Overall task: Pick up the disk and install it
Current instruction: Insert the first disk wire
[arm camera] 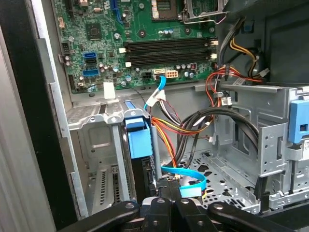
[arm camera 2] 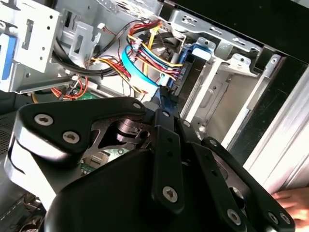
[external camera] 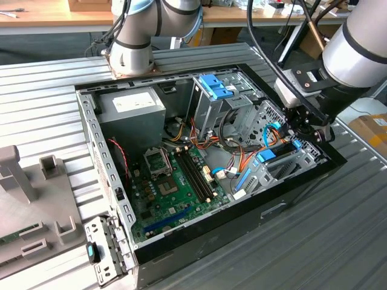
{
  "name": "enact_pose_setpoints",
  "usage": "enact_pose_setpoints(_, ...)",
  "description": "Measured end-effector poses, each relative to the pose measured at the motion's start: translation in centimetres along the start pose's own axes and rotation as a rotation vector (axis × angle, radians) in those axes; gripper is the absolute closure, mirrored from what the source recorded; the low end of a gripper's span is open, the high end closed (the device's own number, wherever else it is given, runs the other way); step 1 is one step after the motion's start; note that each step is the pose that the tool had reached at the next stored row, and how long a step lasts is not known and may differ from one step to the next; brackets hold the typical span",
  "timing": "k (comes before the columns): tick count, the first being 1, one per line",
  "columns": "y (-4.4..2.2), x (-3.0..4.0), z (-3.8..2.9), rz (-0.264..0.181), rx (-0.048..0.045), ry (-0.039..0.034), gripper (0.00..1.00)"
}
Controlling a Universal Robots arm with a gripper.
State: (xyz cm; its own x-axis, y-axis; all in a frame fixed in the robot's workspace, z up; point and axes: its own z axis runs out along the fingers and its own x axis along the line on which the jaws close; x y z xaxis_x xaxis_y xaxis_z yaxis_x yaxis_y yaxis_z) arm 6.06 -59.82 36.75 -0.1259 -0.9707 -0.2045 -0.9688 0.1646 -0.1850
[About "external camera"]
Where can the hard disk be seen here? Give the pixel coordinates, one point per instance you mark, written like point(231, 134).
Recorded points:
point(266, 156)

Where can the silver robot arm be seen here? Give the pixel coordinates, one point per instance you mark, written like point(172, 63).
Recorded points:
point(130, 57)

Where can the grey metal disk bay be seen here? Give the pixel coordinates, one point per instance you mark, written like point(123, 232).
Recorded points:
point(263, 178)

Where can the labelled cardboard box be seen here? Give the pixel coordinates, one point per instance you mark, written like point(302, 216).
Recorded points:
point(367, 130)

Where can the white low table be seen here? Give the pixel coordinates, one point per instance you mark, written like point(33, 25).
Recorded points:
point(372, 108)

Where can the plain brown cardboard box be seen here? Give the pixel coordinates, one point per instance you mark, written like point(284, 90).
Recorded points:
point(313, 45)

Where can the white paper label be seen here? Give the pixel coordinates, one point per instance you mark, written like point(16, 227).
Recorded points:
point(239, 194)

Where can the grey metal drive cage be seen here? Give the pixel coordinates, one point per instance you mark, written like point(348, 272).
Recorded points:
point(208, 114)

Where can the white board connector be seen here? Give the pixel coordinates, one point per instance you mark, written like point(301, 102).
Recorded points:
point(207, 173)

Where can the black PC case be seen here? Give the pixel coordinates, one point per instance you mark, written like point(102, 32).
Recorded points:
point(242, 217)

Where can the black RAM slot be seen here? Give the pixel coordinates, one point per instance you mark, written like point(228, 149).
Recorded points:
point(199, 175)
point(202, 174)
point(195, 176)
point(191, 176)

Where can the wooden desk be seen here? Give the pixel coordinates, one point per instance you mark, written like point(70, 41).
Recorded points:
point(45, 16)
point(229, 19)

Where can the CPU socket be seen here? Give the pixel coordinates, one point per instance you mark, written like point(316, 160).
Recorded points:
point(167, 185)

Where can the blue expansion slot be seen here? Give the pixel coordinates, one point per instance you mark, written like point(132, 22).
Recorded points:
point(169, 219)

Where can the green motherboard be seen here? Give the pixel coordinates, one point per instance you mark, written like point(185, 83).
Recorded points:
point(157, 205)

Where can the grey power supply unit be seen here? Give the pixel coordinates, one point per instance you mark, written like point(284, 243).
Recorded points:
point(130, 121)

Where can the black case fan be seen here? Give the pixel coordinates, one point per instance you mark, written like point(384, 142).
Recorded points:
point(119, 163)

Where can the small black plastic clip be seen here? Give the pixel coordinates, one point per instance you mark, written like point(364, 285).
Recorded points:
point(120, 193)

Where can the blue black retainer latch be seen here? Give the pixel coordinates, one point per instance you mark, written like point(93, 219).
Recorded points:
point(93, 252)

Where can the silver expansion card retainer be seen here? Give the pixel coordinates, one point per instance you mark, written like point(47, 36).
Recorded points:
point(102, 272)

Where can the small cardboard box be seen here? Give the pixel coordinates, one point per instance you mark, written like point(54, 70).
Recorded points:
point(87, 5)

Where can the grey parts rack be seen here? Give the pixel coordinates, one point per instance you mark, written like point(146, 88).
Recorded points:
point(36, 211)

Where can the green RAM stick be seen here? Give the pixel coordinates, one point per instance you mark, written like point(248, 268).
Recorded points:
point(15, 235)

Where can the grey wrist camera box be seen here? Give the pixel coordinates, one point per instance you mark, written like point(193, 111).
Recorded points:
point(285, 93)

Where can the blue plastic drive bracket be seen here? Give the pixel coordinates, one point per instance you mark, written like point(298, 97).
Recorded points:
point(210, 81)
point(223, 92)

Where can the brown square base plate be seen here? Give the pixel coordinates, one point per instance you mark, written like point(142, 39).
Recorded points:
point(157, 71)

